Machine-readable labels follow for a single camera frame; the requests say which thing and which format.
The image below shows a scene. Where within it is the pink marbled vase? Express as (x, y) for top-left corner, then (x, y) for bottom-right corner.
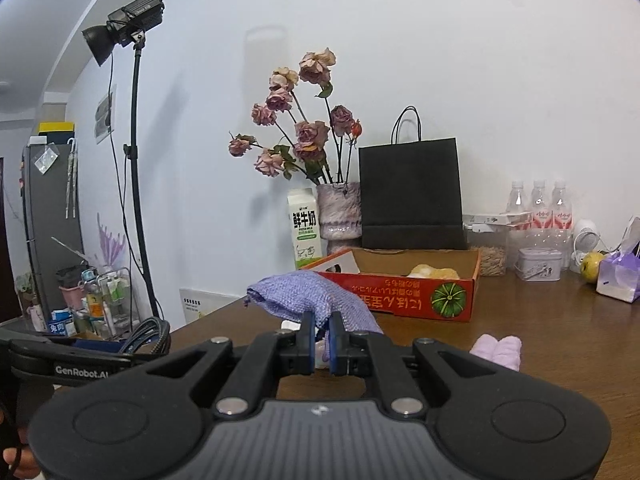
(317, 182), (362, 255)

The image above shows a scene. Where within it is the lilac fluffy towel roll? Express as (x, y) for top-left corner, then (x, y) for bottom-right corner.
(470, 334), (522, 372)

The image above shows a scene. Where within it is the dark grey cabinet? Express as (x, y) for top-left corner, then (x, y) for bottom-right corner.
(21, 144), (84, 318)

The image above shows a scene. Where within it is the white red flat carton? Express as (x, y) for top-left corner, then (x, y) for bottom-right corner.
(463, 211), (530, 226)

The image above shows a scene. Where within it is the right clear water bottle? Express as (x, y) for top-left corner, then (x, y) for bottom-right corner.
(551, 180), (573, 250)

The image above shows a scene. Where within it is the clear water bottle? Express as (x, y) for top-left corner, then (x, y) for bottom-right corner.
(551, 180), (573, 250)
(506, 181), (528, 214)
(529, 180), (551, 246)

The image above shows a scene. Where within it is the dried pink rose bouquet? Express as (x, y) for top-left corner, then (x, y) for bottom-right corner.
(228, 48), (363, 185)

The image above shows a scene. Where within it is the white small desk fan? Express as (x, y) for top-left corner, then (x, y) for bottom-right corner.
(572, 219), (601, 266)

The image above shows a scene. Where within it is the wire storage rack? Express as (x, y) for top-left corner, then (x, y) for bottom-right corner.
(51, 264), (140, 340)

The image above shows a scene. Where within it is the person's left hand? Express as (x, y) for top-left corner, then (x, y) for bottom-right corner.
(1, 405), (41, 479)

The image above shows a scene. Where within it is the yellow white plush hamster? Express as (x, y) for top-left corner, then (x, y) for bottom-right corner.
(408, 264), (460, 280)

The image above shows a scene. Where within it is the grey charging cable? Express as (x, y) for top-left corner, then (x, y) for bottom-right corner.
(117, 315), (173, 356)

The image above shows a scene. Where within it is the white board against wall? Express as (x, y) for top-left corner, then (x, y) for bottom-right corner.
(179, 288), (239, 324)

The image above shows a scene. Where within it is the black paper shopping bag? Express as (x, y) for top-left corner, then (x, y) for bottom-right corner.
(358, 105), (466, 250)

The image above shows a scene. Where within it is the middle clear water bottle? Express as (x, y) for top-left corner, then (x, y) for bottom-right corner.
(529, 180), (551, 246)

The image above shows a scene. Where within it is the purple knit cloth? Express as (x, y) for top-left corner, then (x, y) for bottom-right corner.
(246, 270), (383, 334)

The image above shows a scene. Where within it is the left clear water bottle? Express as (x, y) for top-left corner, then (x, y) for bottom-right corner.
(506, 181), (528, 214)

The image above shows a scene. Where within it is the red cardboard pumpkin box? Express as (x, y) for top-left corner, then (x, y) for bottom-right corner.
(306, 248), (480, 322)

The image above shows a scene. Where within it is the purple white gift bag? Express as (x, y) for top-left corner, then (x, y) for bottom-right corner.
(596, 252), (640, 304)

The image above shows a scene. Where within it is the black light stand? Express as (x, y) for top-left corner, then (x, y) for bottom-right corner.
(121, 39), (162, 320)

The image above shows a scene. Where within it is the white green milk carton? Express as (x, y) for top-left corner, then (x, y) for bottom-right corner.
(288, 188), (322, 269)

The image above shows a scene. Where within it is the black studio light head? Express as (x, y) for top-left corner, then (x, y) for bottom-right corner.
(82, 0), (165, 66)

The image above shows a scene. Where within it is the yellow green apple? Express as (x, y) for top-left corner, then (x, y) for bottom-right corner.
(580, 252), (605, 284)

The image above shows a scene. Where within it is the clear container with grains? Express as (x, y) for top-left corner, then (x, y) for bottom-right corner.
(465, 224), (508, 278)

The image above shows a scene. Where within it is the small printed tin box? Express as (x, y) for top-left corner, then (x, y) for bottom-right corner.
(514, 247), (563, 282)

